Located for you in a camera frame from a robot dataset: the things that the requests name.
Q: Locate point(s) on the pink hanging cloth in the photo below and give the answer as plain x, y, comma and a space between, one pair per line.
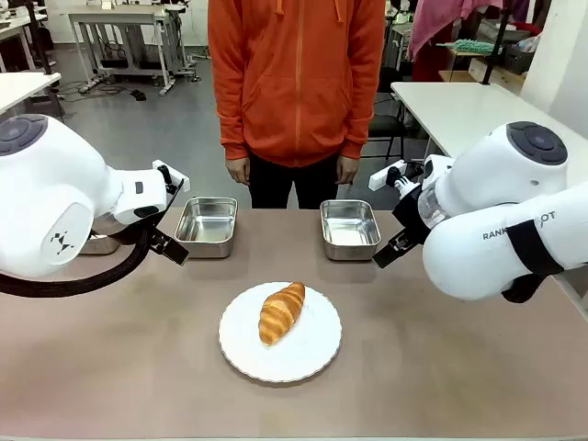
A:
436, 23

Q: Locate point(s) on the green fluffy duster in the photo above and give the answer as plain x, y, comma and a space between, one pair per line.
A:
468, 46

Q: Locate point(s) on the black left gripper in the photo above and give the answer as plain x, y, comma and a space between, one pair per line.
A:
160, 240

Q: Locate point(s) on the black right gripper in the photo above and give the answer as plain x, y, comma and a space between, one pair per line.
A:
413, 216

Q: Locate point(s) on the black office chair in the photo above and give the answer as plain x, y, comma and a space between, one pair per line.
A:
386, 124

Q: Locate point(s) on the person's right hand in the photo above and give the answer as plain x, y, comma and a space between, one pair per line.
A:
239, 170

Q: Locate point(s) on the white long table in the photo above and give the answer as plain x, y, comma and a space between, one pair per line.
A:
450, 110

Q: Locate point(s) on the person's left hand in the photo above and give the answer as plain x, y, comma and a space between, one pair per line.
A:
347, 171

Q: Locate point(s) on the black stand pole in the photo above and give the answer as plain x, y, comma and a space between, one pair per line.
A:
496, 41

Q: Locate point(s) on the black trousers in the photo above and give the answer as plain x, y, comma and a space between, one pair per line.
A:
312, 184

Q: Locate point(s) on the white floor power strip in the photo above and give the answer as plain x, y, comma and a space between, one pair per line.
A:
88, 88

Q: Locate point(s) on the steel rectangular container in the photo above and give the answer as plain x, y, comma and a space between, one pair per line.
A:
98, 245
206, 225
350, 227

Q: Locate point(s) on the person's orange-sleeved arm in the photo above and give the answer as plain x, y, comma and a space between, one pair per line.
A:
365, 92
227, 92

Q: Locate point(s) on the golden croissant bread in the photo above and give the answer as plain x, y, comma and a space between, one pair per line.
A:
280, 312

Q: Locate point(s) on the grey plastic crate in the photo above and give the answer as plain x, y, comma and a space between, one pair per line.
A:
516, 57

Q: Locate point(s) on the white scalloped plate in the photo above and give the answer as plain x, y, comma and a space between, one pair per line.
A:
303, 349

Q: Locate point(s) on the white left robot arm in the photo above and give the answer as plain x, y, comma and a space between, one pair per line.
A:
50, 184

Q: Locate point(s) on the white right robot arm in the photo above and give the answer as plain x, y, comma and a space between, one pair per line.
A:
496, 184

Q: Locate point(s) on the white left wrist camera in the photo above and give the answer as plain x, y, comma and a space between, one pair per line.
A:
171, 175

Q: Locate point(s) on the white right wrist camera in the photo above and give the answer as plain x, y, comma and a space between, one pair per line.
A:
383, 177

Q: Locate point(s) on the person's left orange-sleeved arm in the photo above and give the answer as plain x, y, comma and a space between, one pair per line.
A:
365, 92

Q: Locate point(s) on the white metal-legged desk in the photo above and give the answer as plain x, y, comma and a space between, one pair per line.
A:
119, 16

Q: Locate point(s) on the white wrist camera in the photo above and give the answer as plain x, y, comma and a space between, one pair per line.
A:
171, 175
383, 177

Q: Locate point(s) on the person's right orange-sleeved arm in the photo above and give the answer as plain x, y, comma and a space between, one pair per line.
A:
227, 92

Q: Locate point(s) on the white side table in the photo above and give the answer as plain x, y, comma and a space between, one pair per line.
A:
23, 89

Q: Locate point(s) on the orange hoodie torso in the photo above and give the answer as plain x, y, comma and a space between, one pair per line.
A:
298, 82

